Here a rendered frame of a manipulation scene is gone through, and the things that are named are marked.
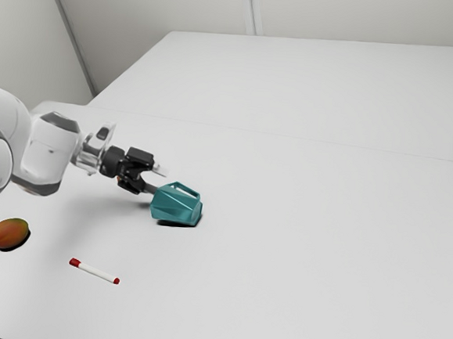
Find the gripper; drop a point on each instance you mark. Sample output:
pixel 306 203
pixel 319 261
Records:
pixel 126 165

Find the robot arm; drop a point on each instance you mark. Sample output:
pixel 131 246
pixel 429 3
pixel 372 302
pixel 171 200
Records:
pixel 44 147

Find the teal faceted mug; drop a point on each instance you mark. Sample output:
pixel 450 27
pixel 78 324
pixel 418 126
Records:
pixel 176 208

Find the white marker with red cap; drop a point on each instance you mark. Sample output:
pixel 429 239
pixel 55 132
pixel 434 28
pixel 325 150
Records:
pixel 93 271

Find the red-orange mango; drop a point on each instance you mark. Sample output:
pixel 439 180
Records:
pixel 9 233

